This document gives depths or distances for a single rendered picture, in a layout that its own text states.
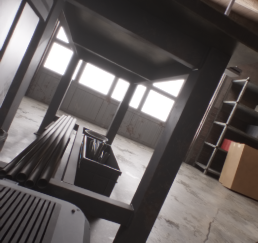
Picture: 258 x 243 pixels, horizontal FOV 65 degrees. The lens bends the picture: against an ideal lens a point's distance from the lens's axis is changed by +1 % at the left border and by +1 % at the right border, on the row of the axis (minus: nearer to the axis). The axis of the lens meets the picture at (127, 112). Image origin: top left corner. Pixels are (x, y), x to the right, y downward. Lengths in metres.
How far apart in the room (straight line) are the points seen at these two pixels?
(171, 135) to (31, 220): 0.46
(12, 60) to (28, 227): 0.31
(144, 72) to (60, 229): 1.04
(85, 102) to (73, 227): 3.49
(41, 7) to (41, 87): 3.76
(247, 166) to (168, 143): 3.41
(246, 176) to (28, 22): 4.00
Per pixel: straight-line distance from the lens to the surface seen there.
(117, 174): 1.01
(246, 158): 4.03
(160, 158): 0.71
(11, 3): 0.20
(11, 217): 0.47
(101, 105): 3.90
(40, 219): 0.48
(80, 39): 1.30
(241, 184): 4.06
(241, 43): 0.70
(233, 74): 1.08
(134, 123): 4.03
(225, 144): 4.60
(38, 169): 0.72
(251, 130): 4.91
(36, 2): 0.22
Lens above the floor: 0.53
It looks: 1 degrees down
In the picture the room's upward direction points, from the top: 24 degrees clockwise
